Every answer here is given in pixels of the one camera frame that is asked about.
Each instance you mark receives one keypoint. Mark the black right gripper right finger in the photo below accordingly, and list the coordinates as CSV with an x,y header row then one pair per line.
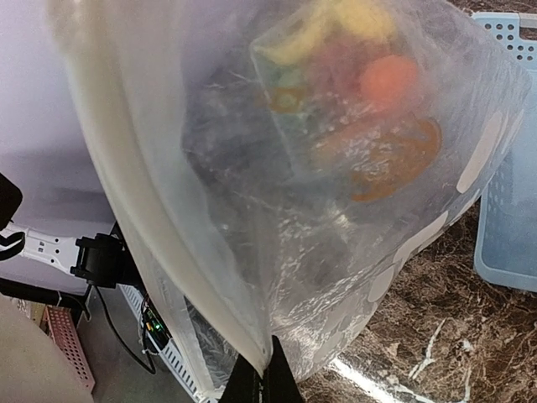
x,y
279,384

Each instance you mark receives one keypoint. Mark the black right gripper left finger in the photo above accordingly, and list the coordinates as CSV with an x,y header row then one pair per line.
x,y
244,384

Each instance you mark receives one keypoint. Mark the clear dotted zip top bag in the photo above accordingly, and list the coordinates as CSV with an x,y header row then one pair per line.
x,y
259,193

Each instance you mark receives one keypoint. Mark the orange toy fruit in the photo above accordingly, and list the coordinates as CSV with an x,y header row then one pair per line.
x,y
386,82

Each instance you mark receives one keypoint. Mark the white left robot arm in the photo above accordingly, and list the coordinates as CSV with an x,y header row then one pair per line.
x,y
102,261

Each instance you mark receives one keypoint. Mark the large blue perforated basket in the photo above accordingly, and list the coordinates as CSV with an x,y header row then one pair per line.
x,y
505,252

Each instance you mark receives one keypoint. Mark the white slotted cable duct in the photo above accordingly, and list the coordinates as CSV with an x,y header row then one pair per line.
x,y
169,354

